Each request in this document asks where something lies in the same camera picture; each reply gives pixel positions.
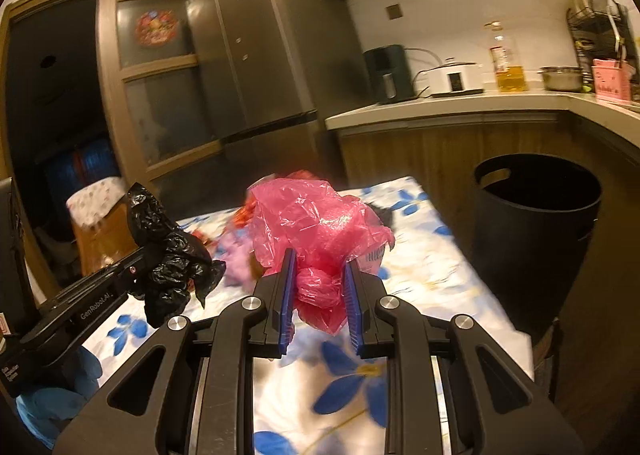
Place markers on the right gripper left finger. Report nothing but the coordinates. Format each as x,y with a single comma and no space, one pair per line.
189,388

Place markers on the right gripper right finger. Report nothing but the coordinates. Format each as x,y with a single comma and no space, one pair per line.
451,388

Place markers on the visible finger of the left gripper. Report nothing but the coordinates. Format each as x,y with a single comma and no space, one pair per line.
122,275

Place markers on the black plastic bag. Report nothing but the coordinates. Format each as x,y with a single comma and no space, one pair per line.
180,267

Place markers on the pink plastic bag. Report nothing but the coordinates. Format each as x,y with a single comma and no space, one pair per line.
326,230

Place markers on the black trash bin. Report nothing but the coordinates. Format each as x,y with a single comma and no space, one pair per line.
534,218

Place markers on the blue gloved left hand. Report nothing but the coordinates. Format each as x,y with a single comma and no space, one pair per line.
47,411

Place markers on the orange chair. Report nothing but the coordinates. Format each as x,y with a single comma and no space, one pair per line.
106,242

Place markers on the polka dot cloth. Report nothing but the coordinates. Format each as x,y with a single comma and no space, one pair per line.
94,202

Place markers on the purple plastic bag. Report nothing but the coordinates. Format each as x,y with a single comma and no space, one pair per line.
235,247

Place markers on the floral blue white tablecloth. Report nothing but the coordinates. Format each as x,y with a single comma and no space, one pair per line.
321,398

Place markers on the red printed plastic bag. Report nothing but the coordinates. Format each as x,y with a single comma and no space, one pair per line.
236,220

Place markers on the wooden glass door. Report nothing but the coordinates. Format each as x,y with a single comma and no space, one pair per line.
161,127

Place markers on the small black bag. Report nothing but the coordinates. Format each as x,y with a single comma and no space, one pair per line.
385,215

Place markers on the wooden lower cabinet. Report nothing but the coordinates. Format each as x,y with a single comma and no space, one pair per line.
441,153

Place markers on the dark grey refrigerator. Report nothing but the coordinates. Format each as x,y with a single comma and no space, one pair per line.
273,72

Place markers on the cooking oil bottle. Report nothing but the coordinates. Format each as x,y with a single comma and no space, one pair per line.
508,69

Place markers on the white rice cooker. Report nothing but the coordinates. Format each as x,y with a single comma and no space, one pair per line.
455,79

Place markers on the steel bowl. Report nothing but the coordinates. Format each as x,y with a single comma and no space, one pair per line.
562,79

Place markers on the black air fryer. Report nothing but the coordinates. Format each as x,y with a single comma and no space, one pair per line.
389,74

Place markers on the pink utensil holder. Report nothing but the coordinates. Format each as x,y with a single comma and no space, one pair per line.
612,79

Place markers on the black dish rack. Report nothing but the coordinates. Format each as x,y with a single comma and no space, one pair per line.
599,30

